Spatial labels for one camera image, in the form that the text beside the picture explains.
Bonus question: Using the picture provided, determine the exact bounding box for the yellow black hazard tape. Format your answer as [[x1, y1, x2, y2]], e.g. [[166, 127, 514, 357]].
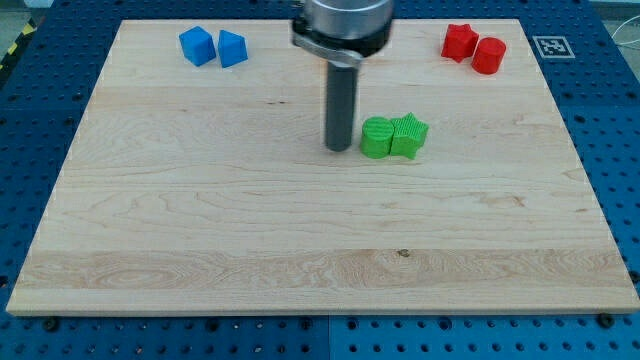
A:
[[1, 18, 38, 75]]

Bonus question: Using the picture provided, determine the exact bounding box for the green cylinder block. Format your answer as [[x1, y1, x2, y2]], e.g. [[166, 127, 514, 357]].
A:
[[360, 116, 395, 159]]

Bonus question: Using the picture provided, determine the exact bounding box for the red cylinder block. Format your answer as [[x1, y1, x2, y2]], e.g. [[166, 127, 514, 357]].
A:
[[471, 37, 507, 75]]

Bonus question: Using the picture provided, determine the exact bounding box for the light wooden board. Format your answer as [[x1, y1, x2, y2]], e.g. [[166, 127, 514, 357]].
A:
[[7, 19, 639, 317]]

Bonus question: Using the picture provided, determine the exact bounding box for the green star block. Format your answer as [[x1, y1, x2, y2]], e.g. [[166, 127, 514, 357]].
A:
[[390, 113, 429, 160]]

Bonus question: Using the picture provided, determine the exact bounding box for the blue triangle block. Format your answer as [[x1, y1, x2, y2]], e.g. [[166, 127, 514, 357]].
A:
[[218, 30, 248, 68]]

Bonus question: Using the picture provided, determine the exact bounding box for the blue cube block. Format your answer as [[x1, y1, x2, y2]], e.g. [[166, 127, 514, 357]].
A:
[[179, 26, 216, 67]]

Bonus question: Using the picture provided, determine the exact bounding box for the white fiducial marker tag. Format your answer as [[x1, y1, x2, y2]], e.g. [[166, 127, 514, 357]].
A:
[[533, 35, 575, 59]]

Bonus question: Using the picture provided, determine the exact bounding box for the red star block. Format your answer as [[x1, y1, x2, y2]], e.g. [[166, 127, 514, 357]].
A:
[[441, 24, 479, 63]]

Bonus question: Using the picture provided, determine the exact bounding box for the white cable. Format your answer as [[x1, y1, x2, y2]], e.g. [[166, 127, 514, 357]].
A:
[[610, 14, 640, 50]]

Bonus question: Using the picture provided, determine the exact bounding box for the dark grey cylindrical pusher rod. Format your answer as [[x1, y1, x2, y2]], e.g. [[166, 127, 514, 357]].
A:
[[324, 62, 358, 152]]

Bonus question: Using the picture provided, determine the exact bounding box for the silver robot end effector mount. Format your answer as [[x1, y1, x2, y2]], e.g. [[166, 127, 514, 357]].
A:
[[291, 0, 394, 68]]

